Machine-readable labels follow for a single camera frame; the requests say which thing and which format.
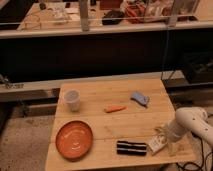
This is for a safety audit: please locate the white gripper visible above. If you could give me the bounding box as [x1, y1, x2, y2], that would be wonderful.
[154, 121, 183, 156]

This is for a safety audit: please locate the black bag on bench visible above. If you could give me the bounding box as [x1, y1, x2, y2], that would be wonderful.
[102, 10, 124, 25]

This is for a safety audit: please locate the red tool on bench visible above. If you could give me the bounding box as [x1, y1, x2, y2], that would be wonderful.
[125, 4, 146, 24]

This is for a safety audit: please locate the black cable on floor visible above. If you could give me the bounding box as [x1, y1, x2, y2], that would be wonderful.
[176, 133, 213, 171]

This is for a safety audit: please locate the black white striped cloth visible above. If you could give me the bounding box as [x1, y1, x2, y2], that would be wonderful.
[116, 141, 147, 156]

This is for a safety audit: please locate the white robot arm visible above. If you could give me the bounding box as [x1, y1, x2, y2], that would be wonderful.
[150, 107, 213, 156]

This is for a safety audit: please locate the translucent plastic cup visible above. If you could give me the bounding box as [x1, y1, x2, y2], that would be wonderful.
[63, 90, 80, 112]

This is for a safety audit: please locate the black box at right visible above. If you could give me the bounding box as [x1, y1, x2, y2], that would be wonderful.
[181, 52, 213, 83]

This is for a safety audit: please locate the small white bottle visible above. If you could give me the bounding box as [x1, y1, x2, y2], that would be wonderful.
[148, 134, 167, 155]

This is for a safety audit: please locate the orange plate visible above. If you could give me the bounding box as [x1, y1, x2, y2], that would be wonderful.
[55, 120, 93, 160]

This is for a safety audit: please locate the orange toy carrot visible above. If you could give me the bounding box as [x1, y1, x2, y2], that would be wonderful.
[104, 106, 126, 113]

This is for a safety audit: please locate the grey metal post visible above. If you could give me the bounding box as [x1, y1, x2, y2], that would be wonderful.
[79, 0, 90, 31]

